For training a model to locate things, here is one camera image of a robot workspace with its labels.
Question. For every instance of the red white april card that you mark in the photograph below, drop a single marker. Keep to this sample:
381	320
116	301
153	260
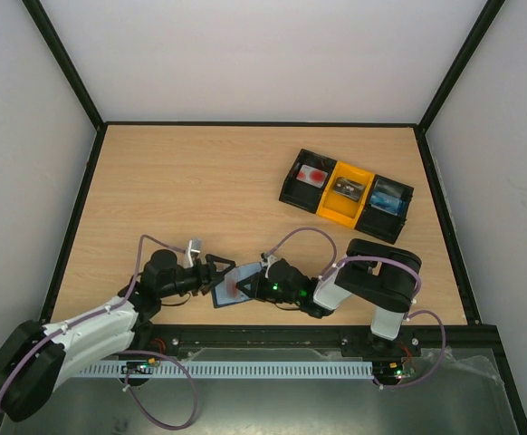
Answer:
230	288

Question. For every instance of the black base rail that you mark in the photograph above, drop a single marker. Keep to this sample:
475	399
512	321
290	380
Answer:
347	341

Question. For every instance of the yellow middle card bin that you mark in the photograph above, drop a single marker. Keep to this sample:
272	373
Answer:
341	210

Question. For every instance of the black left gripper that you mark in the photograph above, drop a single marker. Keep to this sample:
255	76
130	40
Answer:
209	271

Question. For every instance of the black cage frame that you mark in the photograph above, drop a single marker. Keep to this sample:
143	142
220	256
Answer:
481	25

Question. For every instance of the black left card bin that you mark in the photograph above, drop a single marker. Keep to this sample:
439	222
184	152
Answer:
299	194

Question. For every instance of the black cards stack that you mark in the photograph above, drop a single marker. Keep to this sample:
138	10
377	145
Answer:
348	188

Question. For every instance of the light blue slotted cable duct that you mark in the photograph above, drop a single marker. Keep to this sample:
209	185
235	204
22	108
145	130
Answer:
259	370

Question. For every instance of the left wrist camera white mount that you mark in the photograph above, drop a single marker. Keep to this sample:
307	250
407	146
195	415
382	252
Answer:
192	252

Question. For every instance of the red white cards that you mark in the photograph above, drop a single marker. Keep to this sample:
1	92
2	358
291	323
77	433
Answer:
312	176

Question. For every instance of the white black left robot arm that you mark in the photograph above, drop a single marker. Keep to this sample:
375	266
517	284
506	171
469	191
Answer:
36	358

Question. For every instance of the black card bin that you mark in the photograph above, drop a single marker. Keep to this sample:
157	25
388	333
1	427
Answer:
299	194
380	224

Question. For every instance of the black right card bin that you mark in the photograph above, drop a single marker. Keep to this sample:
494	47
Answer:
380	224

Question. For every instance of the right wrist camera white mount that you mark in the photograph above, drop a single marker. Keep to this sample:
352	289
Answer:
267	260

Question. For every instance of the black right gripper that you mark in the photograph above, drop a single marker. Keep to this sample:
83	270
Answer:
259	285

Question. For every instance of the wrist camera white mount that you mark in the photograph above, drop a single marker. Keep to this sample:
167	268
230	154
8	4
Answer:
267	260
192	252

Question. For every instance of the metal sheet front panel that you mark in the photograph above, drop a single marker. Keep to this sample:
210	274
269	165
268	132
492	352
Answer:
462	393

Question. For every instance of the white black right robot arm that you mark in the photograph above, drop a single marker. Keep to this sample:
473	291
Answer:
385	276

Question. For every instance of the blue cards stack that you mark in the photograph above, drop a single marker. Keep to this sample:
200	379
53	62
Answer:
386	202

